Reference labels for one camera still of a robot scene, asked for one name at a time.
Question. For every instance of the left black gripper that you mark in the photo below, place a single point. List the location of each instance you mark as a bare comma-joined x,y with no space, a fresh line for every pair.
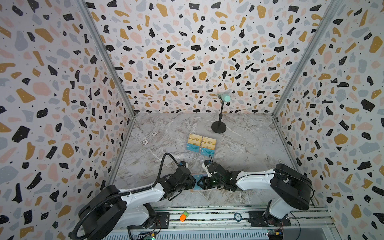
192,181

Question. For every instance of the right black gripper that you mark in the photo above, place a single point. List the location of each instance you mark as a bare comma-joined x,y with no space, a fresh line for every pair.
208,181

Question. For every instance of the pink leather card holder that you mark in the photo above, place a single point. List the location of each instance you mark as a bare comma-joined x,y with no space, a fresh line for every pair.
197,189

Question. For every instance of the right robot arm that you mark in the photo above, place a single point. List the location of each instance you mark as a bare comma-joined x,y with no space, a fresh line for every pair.
294,189

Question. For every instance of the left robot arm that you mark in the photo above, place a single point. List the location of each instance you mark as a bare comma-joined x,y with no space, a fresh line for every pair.
113,207

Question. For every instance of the clear acrylic card stand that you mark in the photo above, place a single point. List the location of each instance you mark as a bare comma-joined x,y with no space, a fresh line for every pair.
200,150

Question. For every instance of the gold card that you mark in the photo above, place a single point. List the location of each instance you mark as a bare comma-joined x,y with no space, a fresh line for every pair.
209,140
195,137
194,142
208,146

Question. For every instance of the gold card back right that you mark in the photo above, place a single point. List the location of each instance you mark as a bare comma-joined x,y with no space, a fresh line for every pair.
209,140

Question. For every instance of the gold card back left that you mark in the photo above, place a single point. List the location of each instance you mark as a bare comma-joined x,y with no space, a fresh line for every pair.
195,137

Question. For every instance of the orange green small tool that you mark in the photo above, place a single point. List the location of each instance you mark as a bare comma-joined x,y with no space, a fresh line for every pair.
184,216

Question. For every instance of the black microphone stand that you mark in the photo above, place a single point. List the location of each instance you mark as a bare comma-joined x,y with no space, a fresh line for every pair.
218,126

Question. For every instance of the mint green microphone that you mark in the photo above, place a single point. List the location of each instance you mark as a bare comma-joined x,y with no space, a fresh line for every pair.
224,97

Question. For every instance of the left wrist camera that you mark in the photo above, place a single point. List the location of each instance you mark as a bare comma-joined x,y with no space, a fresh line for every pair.
183,164

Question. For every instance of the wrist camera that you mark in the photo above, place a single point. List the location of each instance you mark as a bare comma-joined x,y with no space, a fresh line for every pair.
208,167
183,164

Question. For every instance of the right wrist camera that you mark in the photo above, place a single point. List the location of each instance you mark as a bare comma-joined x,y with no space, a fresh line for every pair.
208,167

